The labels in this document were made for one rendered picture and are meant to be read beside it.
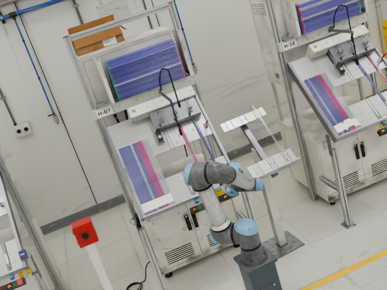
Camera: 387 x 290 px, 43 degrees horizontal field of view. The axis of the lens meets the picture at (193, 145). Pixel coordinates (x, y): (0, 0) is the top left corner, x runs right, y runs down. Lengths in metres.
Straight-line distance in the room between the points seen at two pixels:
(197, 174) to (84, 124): 2.66
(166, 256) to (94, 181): 1.69
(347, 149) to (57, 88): 2.71
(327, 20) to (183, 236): 1.93
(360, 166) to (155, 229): 1.71
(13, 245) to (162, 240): 1.04
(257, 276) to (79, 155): 2.79
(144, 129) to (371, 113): 1.62
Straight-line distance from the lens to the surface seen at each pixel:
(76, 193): 5.18
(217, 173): 2.42
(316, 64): 3.86
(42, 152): 5.03
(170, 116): 3.40
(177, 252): 3.74
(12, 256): 3.31
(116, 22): 3.42
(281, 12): 3.91
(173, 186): 3.26
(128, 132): 3.43
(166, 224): 3.61
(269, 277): 2.80
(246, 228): 2.63
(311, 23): 3.82
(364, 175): 4.19
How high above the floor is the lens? 2.14
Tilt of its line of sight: 20 degrees down
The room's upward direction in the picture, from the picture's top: 17 degrees counter-clockwise
